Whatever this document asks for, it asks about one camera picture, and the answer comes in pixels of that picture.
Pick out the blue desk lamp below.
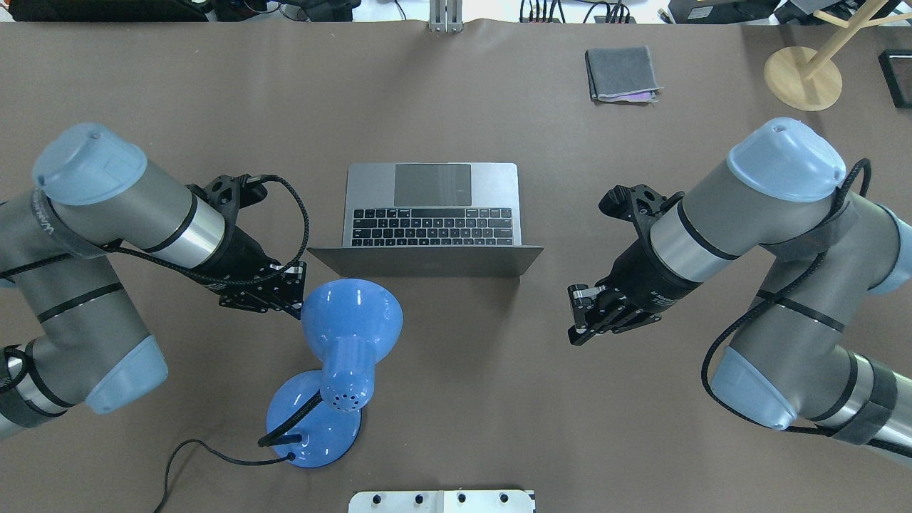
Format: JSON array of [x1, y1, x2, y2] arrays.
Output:
[[258, 279, 403, 468]]

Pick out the grey laptop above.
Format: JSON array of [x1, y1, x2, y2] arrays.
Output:
[[310, 162, 544, 279]]

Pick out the black lamp power cable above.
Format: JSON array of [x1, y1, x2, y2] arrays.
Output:
[[153, 439, 296, 513]]

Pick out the folded grey cloth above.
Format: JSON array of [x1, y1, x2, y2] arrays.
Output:
[[584, 46, 662, 104]]

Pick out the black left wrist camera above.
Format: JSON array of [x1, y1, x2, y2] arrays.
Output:
[[186, 173, 268, 218]]

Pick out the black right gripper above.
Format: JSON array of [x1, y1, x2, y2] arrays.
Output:
[[567, 242, 700, 346]]

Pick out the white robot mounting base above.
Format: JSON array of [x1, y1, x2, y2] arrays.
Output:
[[348, 489, 537, 512]]

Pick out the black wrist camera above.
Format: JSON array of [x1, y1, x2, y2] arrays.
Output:
[[186, 173, 268, 218], [597, 184, 685, 228]]

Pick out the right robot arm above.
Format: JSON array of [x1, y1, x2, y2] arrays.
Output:
[[567, 118, 910, 463]]

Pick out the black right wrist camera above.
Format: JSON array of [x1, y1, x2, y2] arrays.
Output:
[[597, 184, 685, 228]]

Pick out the wooden stand with round base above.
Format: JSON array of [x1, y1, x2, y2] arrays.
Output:
[[763, 1, 910, 113]]

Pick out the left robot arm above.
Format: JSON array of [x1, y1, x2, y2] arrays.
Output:
[[1, 123, 306, 438]]

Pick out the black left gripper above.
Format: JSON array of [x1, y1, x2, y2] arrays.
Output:
[[203, 227, 306, 314]]

